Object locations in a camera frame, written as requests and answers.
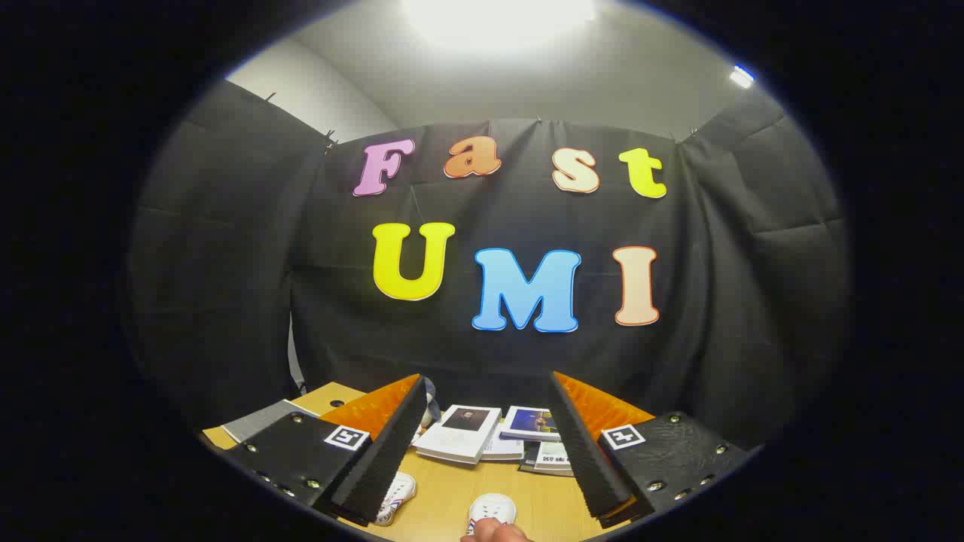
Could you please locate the white book with portrait photo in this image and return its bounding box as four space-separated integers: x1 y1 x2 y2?
413 404 502 466

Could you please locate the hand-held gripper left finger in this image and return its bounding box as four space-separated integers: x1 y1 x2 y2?
224 373 429 528

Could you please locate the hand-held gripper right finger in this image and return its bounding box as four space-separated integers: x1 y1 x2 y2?
548 370 755 529

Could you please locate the dark thick book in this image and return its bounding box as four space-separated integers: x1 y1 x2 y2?
518 443 575 477

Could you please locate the book with blue cover picture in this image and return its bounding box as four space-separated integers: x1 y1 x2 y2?
499 406 563 443

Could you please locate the white canvas shoe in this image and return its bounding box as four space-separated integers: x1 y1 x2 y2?
466 493 518 536
374 472 417 526

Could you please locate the grey fabric storage box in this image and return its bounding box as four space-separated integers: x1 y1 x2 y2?
222 399 321 445

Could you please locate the penguin plush toy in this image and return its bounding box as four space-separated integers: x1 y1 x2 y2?
418 376 442 430

